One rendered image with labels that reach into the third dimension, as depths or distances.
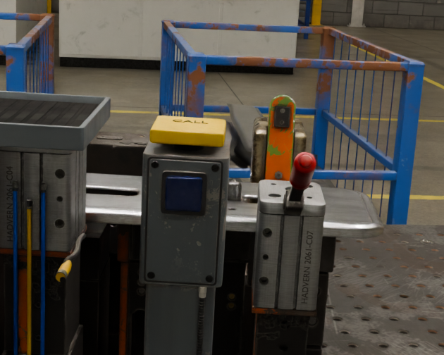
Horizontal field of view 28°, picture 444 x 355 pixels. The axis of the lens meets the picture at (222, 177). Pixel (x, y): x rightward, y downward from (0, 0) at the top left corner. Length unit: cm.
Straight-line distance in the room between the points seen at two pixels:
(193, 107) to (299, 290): 203
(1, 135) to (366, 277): 114
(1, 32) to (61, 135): 832
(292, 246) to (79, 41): 814
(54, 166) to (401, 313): 85
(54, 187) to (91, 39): 810
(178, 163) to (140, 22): 828
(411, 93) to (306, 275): 219
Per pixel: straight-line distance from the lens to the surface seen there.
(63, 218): 90
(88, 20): 896
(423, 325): 155
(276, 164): 121
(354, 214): 107
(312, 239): 90
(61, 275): 83
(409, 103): 307
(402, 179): 313
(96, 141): 125
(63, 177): 89
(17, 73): 294
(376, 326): 152
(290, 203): 86
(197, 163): 71
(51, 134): 68
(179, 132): 71
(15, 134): 69
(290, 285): 91
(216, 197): 72
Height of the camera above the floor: 131
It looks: 15 degrees down
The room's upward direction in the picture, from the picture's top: 3 degrees clockwise
